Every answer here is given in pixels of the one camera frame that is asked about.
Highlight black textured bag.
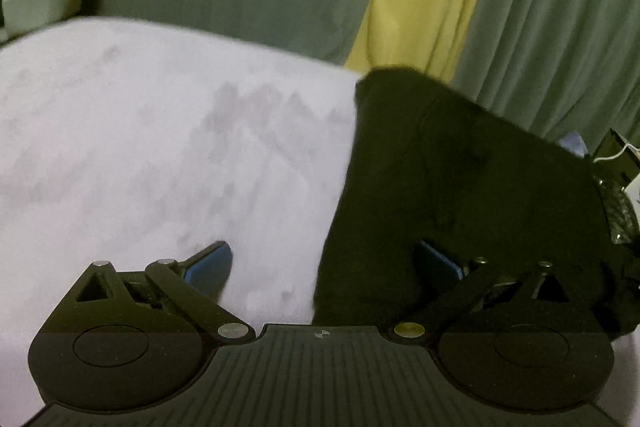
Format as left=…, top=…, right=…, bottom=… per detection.
left=596, top=179, right=640, bottom=245

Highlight bed with lavender sheet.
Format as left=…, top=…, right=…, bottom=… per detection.
left=0, top=16, right=640, bottom=427

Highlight blue cloth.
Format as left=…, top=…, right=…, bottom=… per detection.
left=559, top=134, right=590, bottom=158

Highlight black pants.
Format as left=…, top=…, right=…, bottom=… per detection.
left=312, top=66, right=640, bottom=339

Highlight white cable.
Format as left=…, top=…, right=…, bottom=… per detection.
left=594, top=144, right=640, bottom=164

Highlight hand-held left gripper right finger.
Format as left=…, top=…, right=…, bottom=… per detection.
left=392, top=240, right=596, bottom=347

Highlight black box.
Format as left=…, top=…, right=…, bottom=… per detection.
left=593, top=129, right=640, bottom=188

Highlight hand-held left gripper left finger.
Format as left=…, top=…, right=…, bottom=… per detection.
left=54, top=240, right=256, bottom=344

